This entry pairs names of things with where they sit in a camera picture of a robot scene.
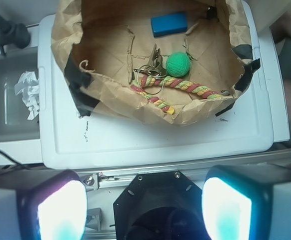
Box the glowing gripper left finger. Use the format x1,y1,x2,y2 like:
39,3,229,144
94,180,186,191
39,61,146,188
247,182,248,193
15,169,88,240

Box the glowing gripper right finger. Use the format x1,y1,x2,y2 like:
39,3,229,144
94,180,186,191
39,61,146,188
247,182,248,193
201,164,274,240

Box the silver keys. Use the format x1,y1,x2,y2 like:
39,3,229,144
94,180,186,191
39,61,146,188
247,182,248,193
134,43,167,95

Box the clear plastic bin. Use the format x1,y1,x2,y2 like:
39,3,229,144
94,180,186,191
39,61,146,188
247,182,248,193
0,26,42,166

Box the white plastic lid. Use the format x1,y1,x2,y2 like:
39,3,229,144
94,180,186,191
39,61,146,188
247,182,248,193
38,0,290,169

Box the crumpled white paper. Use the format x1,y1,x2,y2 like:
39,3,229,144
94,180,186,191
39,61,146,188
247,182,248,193
14,71,40,121

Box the green textured ball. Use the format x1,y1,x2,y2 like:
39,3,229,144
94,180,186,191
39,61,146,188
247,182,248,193
165,52,191,78

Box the brown paper bag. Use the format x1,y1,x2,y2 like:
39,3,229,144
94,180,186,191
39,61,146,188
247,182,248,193
51,0,260,126

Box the blue rectangular block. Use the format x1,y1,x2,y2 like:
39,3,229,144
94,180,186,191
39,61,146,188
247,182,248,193
150,12,188,38

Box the metal corner bracket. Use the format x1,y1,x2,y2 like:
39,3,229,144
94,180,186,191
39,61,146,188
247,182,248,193
85,207,102,232

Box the aluminium frame rail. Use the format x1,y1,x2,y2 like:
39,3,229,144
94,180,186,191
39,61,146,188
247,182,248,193
79,148,291,191

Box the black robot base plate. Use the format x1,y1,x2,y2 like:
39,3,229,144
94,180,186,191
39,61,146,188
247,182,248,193
113,171,210,240

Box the multicolour twisted rope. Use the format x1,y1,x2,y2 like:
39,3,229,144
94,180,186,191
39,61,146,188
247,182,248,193
130,75,223,115

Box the black cable with connector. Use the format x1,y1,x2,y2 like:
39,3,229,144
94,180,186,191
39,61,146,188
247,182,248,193
0,9,31,55

